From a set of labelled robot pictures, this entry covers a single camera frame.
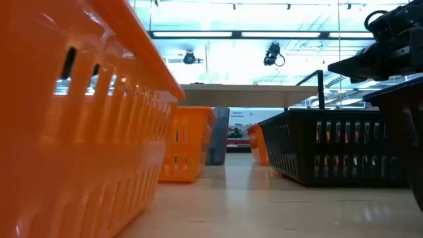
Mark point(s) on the black plastic basket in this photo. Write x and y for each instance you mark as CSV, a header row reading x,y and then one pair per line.
x,y
396,109
304,172

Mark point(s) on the grey plastic basket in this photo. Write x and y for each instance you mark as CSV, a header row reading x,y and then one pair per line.
x,y
219,139

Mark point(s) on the large orange plastic basket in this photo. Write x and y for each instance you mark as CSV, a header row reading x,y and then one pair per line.
x,y
82,148

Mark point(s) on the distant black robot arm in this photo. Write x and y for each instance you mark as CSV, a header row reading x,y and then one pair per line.
x,y
235,133

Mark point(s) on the black metal shelf leg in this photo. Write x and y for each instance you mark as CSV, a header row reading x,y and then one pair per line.
x,y
321,92

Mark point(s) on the light wooden shelf board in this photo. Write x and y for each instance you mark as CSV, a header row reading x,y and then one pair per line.
x,y
248,96

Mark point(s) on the overhead light bar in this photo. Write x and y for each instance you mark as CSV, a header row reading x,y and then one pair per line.
x,y
236,34

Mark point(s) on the distant red bench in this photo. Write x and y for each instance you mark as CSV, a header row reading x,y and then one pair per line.
x,y
238,142

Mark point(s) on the distant dark workbench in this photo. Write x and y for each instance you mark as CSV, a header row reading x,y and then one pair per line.
x,y
238,150

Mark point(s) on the round black ceiling device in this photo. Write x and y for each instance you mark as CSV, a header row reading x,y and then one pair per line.
x,y
189,58

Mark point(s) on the black overhead camera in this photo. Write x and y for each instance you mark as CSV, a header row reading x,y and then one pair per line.
x,y
271,54

